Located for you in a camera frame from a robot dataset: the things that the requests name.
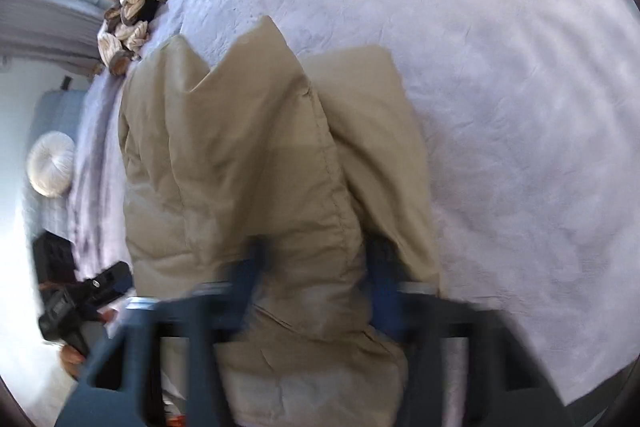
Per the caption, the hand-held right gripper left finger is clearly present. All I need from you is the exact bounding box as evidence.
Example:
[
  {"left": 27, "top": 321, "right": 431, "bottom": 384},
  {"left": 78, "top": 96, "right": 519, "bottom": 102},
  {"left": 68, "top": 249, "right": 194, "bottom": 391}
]
[{"left": 55, "top": 236, "right": 272, "bottom": 427}]

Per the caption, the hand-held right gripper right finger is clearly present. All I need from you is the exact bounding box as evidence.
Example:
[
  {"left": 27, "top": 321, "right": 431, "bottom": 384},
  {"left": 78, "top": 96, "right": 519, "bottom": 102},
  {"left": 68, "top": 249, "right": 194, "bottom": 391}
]
[{"left": 367, "top": 241, "right": 577, "bottom": 427}]

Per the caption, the beige pillowcase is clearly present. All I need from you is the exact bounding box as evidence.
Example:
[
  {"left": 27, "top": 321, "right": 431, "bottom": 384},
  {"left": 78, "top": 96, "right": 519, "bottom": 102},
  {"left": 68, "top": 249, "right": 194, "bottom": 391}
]
[{"left": 117, "top": 14, "right": 442, "bottom": 427}]

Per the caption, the patterned brown cream clothes pile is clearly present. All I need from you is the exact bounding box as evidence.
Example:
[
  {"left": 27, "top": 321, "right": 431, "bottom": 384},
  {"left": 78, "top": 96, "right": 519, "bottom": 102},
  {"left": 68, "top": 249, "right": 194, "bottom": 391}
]
[{"left": 96, "top": 0, "right": 173, "bottom": 76}]

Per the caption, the person's left hand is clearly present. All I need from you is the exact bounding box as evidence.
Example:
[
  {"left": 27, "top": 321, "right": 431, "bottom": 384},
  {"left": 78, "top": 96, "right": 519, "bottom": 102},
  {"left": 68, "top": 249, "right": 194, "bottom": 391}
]
[{"left": 59, "top": 341, "right": 89, "bottom": 381}]

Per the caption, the dark box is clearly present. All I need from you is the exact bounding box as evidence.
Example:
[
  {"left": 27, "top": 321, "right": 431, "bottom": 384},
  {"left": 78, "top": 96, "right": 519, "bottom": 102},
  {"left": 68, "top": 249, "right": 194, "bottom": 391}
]
[{"left": 31, "top": 231, "right": 77, "bottom": 284}]

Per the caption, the round white cushion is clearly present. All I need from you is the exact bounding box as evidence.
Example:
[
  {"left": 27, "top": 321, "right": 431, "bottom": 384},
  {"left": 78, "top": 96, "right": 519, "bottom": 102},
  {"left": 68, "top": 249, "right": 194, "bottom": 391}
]
[{"left": 27, "top": 131, "right": 76, "bottom": 198}]

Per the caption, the lavender bed blanket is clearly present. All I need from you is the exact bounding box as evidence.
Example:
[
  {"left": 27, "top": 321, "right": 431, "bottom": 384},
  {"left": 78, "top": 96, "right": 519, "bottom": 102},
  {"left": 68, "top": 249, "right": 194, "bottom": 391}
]
[{"left": 70, "top": 0, "right": 637, "bottom": 408}]

